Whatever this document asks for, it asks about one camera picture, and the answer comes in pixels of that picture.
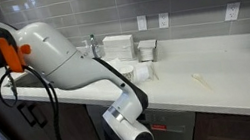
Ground dark wood sink cabinet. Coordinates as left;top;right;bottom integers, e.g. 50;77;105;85
0;77;108;140

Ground white plastic spoon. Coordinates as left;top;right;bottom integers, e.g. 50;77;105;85
191;70;214;94

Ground red dishwasher sticker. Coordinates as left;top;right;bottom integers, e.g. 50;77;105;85
150;121;169;133

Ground clear plastic bag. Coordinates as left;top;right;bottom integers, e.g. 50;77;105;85
131;60;160;85

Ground white wall outlet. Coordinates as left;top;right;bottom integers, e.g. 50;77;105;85
157;11;172;30
222;1;243;23

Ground long black cable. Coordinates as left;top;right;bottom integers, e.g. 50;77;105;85
22;57;88;140

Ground black cabinet handle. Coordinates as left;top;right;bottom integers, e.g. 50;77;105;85
16;100;38;129
27;101;50;130

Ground white paper towel stack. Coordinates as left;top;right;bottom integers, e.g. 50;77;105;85
101;31;137;65

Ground green-capped dish soap bottle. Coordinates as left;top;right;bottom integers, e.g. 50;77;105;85
88;33;102;60

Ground orange cable clamp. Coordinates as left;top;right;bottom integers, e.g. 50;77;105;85
0;32;36;76

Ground short black looped cable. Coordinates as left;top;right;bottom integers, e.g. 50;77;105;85
0;67;21;110

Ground small white container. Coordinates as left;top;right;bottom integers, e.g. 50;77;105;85
135;38;161;65

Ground clear soap pump bottle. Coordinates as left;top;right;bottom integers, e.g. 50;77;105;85
80;38;93;57

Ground stainless steel dishwasher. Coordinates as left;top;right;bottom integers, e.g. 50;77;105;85
85;88;201;140

